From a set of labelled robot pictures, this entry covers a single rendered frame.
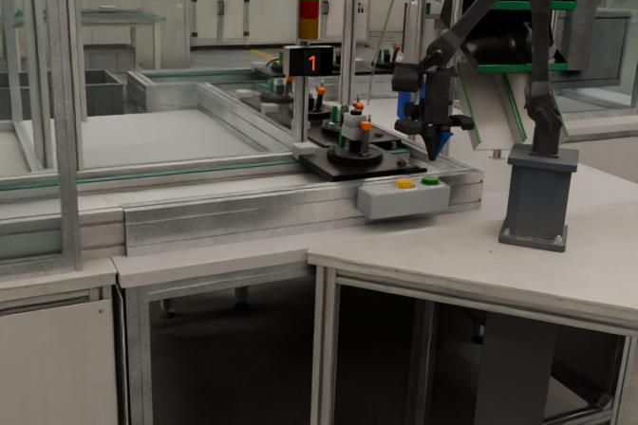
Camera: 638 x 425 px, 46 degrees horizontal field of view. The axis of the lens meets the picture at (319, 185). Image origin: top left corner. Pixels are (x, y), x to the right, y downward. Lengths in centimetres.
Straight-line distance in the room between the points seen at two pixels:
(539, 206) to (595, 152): 143
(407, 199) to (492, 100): 51
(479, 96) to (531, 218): 50
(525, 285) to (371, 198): 39
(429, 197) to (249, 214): 42
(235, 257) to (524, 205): 64
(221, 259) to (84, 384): 37
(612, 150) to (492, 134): 121
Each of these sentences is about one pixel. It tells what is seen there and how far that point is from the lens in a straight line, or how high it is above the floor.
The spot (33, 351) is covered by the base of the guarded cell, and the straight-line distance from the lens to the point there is 160.
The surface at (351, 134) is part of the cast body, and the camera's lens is 189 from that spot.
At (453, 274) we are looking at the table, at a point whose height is 86.
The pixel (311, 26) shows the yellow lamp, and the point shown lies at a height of 129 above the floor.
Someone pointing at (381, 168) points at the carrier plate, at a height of 97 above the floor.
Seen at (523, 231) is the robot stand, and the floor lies 89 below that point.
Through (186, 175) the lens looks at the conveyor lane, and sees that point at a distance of 188.
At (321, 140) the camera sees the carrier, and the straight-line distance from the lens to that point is 210.
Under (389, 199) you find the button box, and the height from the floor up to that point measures 94.
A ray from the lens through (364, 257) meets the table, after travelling 162.
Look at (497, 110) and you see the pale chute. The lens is 213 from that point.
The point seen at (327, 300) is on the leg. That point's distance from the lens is 168.
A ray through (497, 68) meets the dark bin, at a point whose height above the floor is 120.
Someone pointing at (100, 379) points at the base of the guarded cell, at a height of 62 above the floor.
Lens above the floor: 149
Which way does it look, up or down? 18 degrees down
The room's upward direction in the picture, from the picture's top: 2 degrees clockwise
